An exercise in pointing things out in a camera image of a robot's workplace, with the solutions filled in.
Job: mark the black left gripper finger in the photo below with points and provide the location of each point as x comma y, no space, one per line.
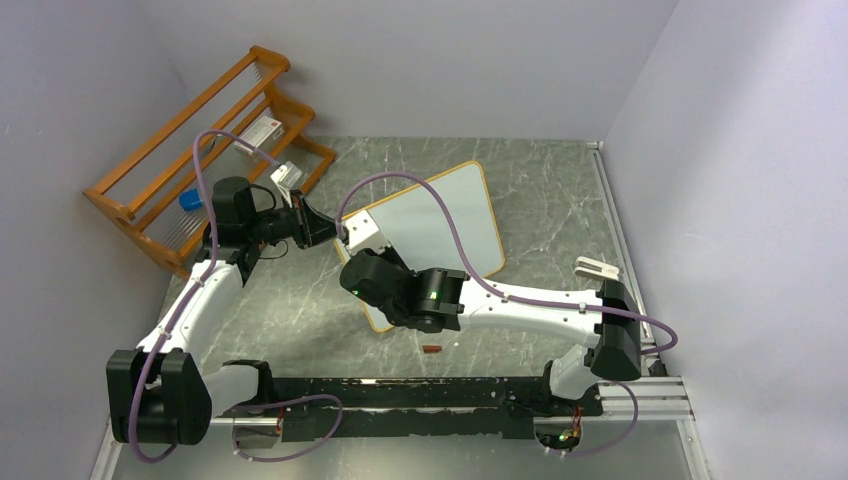
321,232
315,219

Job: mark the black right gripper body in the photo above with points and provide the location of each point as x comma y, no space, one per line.
387,254

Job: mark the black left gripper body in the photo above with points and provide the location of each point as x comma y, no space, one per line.
283,223

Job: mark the yellow framed whiteboard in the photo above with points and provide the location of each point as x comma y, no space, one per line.
448,222

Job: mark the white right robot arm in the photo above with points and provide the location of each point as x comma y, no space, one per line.
606,338

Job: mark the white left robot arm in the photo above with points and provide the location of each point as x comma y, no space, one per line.
156,392

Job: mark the white whiteboard eraser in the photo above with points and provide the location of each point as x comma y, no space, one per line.
596,270

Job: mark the grey cardboard box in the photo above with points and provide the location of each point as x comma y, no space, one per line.
263,133

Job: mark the blue cube block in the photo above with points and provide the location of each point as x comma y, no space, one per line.
191,200

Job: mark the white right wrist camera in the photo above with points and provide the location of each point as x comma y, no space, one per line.
363,233

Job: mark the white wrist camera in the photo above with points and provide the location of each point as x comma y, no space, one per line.
285,178
363,233

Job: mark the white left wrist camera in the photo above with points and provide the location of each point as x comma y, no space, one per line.
285,178

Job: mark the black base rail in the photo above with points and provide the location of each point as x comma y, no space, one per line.
305,409

